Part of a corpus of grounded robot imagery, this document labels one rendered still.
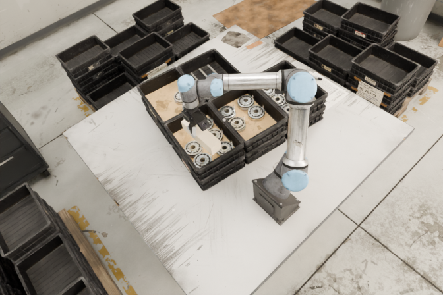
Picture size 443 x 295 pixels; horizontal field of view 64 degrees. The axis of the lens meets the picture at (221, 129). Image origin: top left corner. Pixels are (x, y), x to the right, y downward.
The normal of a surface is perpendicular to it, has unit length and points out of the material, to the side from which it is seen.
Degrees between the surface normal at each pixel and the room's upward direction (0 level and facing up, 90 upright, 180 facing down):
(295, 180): 64
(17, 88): 0
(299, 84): 49
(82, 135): 0
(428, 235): 0
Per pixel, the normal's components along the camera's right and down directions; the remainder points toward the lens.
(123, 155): -0.11, -0.62
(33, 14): 0.66, 0.55
